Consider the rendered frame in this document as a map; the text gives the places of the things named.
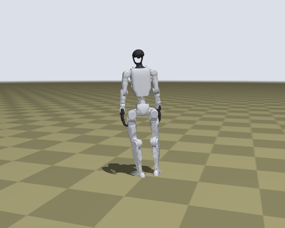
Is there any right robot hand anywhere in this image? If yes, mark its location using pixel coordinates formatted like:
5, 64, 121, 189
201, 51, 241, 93
157, 106, 161, 122

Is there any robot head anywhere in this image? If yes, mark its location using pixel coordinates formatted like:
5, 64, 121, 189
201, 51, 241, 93
132, 49, 145, 68

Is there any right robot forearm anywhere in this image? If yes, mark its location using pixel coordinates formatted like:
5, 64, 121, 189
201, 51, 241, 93
154, 91, 161, 109

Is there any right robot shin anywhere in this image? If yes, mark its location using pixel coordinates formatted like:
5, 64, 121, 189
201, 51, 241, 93
152, 138, 160, 171

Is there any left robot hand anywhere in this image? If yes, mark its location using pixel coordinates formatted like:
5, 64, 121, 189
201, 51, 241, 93
120, 108, 128, 127

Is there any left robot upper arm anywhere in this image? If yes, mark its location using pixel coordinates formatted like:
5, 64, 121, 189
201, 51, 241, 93
122, 70, 131, 95

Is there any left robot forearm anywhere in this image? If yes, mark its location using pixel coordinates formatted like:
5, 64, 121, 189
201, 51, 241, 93
119, 89, 126, 112

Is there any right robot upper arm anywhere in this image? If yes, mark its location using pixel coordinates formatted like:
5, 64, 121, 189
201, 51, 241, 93
150, 68, 159, 93

